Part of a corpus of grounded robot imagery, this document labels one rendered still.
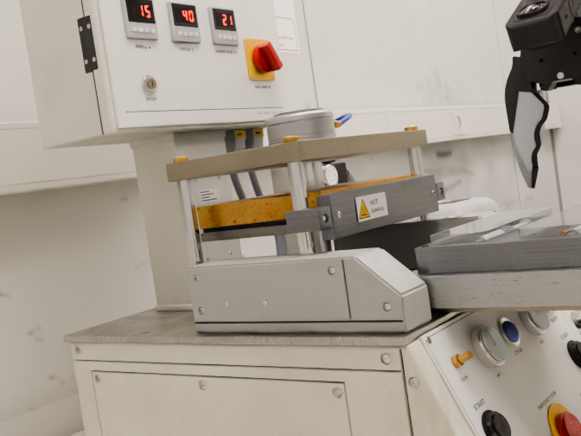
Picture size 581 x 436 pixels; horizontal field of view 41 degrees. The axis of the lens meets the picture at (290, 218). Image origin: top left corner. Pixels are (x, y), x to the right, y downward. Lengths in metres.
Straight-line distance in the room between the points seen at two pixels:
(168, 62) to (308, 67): 0.89
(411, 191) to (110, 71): 0.36
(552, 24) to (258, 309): 0.37
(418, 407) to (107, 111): 0.45
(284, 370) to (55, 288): 0.56
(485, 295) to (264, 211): 0.25
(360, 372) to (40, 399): 0.63
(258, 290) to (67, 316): 0.54
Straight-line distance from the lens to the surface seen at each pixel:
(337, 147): 0.80
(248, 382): 0.79
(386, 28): 2.17
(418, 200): 0.91
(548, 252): 0.69
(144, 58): 0.93
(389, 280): 0.69
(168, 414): 0.88
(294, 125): 0.87
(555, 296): 0.68
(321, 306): 0.72
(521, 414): 0.78
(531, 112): 0.78
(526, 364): 0.83
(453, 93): 2.49
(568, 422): 0.83
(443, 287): 0.72
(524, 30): 0.69
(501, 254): 0.70
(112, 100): 0.88
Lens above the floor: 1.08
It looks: 3 degrees down
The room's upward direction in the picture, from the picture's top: 8 degrees counter-clockwise
